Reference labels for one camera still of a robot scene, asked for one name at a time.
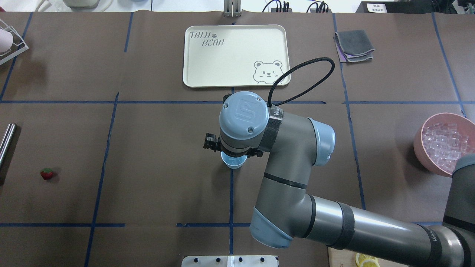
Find pink bowl of ice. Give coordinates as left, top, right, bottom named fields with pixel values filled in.
left=413, top=113, right=475, bottom=177

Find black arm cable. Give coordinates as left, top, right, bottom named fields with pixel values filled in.
left=268, top=57, right=335, bottom=106

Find light blue paper cup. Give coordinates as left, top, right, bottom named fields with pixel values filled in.
left=220, top=152, right=248, bottom=169

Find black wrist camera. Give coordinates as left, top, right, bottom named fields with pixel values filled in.
left=203, top=133, right=222, bottom=152

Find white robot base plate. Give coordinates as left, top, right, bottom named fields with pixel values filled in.
left=181, top=255, right=279, bottom=267

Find lemon slice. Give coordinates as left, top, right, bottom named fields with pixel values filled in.
left=359, top=258, right=380, bottom=267
left=355, top=253, right=379, bottom=267

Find aluminium frame post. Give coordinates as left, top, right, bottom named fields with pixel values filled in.
left=223, top=0, right=242, bottom=17

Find wooden cutting board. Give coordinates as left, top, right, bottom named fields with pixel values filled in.
left=328, top=247, right=407, bottom=267

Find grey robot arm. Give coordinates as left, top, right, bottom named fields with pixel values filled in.
left=218, top=91, right=474, bottom=267

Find grey folded cloth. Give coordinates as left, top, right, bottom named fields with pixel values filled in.
left=334, top=29, right=375, bottom=63

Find cream bear serving tray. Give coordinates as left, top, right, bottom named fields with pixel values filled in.
left=183, top=25, right=290, bottom=88

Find red strawberry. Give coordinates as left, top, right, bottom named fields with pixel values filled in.
left=40, top=168, right=55, bottom=180

